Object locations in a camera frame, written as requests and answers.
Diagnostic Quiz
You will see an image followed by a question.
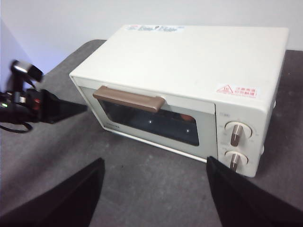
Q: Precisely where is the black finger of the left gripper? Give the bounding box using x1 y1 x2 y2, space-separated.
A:
44 91 88 124

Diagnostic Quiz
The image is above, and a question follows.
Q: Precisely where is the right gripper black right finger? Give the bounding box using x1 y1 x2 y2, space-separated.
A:
206 156 303 227

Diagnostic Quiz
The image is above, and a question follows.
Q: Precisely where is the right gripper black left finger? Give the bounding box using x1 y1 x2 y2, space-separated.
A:
0 157 106 227

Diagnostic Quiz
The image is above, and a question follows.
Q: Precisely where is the glass oven door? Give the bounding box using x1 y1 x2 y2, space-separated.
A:
77 85 216 164

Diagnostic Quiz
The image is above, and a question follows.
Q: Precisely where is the beige oven knob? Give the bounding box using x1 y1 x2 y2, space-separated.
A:
224 150 250 172
224 122 253 146

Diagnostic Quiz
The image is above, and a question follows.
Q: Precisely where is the red warning sticker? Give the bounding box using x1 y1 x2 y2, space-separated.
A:
215 82 258 99

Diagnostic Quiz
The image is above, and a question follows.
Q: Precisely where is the cream toaster oven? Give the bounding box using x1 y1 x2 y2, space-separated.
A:
69 23 290 178

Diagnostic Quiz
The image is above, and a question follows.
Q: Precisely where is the black cable loop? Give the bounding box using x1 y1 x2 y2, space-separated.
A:
0 118 33 134

